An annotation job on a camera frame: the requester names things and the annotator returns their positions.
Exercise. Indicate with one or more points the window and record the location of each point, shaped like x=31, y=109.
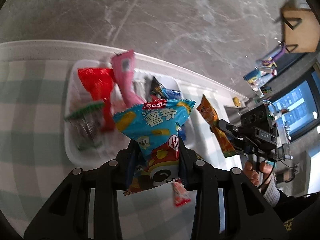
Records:
x=297, y=110

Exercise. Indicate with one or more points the red snack bag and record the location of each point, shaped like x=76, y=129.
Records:
x=96, y=85

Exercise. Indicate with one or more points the green checked tablecloth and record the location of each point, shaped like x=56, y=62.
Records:
x=32, y=105

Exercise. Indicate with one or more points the black snack packet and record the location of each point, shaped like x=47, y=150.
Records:
x=155, y=86

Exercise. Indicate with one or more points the blue box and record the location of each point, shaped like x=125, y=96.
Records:
x=251, y=75

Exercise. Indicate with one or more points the person's right hand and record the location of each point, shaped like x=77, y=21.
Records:
x=252, y=173

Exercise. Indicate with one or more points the steel sink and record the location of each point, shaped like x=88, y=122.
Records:
x=232, y=112

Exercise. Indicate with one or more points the red and white snack packet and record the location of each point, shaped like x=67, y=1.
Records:
x=180, y=196

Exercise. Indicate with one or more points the pink snack packet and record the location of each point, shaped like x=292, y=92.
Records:
x=123, y=77

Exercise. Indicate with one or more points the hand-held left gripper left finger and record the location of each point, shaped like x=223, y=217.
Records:
x=130, y=166

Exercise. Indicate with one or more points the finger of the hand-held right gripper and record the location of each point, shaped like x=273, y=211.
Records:
x=228, y=127
x=240, y=147

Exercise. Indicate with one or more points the small yellow object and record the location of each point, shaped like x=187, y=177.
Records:
x=236, y=101

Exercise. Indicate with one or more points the chrome faucet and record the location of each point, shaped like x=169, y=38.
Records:
x=268, y=102

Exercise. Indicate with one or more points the purple stool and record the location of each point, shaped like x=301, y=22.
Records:
x=282, y=48

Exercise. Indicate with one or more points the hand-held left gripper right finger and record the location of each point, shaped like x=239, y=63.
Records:
x=183, y=160

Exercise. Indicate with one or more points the long orange snack packet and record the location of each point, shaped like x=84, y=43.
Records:
x=212, y=116

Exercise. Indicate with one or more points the light blue snack bag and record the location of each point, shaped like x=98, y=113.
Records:
x=155, y=122

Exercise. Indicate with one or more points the white plastic tray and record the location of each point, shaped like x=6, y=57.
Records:
x=172, y=82

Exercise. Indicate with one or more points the green-edged clear snack packet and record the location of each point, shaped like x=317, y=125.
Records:
x=86, y=125

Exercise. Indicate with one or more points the person's right forearm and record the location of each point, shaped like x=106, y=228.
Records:
x=271, y=192

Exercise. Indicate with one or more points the wooden stool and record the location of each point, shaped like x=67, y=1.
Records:
x=303, y=27

